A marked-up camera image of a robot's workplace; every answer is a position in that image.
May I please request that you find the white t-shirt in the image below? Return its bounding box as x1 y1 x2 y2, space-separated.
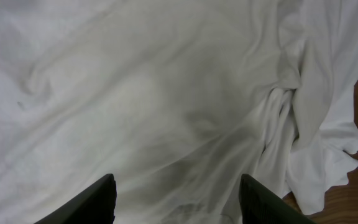
0 0 358 223

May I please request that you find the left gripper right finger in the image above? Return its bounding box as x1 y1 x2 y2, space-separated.
239 174 314 224

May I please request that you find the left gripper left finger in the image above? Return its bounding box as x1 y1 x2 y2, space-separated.
36 174 117 224

